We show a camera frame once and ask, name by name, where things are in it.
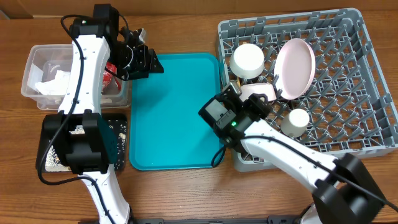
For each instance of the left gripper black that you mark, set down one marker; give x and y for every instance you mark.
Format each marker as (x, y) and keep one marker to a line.
(145, 64)

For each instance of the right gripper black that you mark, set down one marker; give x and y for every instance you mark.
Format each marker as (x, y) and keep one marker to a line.
(257, 102)

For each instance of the pink bowl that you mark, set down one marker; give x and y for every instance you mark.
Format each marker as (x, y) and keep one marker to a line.
(258, 88)

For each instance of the red snack wrapper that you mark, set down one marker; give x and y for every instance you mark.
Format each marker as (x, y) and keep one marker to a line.
(109, 74)

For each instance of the white paper cup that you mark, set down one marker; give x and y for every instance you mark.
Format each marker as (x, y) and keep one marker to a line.
(295, 123)

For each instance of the white small bowl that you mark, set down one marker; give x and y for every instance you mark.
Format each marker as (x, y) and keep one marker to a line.
(247, 61)

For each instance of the white plate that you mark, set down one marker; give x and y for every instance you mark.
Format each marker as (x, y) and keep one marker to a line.
(295, 68)

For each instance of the white paper napkin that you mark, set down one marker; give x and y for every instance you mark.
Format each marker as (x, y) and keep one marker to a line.
(56, 87)

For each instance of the rice and peanut leftovers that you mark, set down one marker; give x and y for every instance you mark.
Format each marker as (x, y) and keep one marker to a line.
(53, 164)

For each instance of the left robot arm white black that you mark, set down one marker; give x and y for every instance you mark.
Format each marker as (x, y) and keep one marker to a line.
(80, 136)

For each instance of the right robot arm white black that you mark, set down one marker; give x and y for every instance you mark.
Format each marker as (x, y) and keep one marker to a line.
(343, 190)

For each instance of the grey dishwasher rack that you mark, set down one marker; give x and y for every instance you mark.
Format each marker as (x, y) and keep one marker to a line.
(349, 104)

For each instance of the teal plastic tray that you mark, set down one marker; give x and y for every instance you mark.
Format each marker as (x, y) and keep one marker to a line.
(166, 131)

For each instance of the clear plastic bin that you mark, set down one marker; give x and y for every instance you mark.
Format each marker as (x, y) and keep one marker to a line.
(44, 61)

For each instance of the black tray bin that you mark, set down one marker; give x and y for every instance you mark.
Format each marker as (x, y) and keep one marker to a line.
(44, 139)

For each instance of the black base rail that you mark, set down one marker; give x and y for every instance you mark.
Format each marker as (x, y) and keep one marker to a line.
(276, 219)

